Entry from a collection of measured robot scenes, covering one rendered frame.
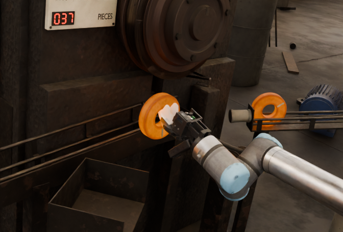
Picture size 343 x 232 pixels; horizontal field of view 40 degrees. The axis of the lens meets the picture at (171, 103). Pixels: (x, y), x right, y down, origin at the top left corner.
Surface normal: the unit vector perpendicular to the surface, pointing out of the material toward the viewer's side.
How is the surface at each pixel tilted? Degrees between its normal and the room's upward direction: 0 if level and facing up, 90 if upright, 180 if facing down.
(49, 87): 0
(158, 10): 79
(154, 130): 89
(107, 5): 90
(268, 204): 0
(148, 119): 89
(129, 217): 5
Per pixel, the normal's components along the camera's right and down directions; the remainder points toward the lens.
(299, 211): 0.15, -0.92
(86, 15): 0.68, 0.36
